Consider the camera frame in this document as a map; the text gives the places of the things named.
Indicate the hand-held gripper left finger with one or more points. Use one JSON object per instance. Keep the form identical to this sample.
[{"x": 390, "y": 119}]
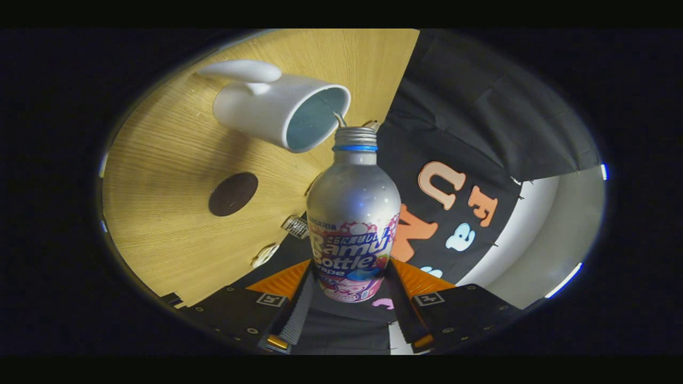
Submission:
[{"x": 300, "y": 309}]

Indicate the white compartment dish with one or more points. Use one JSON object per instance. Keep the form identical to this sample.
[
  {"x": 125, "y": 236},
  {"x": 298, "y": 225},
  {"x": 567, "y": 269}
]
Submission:
[{"x": 265, "y": 256}]

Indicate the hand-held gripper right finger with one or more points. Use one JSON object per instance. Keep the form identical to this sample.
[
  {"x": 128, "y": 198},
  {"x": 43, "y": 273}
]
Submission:
[{"x": 405, "y": 314}]

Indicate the black backdrop cloth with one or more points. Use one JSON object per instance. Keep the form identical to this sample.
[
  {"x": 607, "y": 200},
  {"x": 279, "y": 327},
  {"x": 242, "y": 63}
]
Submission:
[{"x": 480, "y": 106}]

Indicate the wooden table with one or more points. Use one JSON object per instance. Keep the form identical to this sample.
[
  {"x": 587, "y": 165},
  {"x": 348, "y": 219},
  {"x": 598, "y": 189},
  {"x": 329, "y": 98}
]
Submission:
[{"x": 160, "y": 213}]

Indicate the dark brown round coaster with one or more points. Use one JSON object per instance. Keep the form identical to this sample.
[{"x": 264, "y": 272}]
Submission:
[{"x": 233, "y": 194}]

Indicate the white ceramic cup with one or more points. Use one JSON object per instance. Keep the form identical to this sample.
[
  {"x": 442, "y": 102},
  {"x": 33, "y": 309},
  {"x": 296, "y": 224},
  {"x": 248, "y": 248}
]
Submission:
[{"x": 256, "y": 109}]

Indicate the silver juice bottle printed label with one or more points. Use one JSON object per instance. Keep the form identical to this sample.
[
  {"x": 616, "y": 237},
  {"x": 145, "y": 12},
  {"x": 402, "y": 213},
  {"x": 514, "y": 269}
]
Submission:
[{"x": 352, "y": 197}]

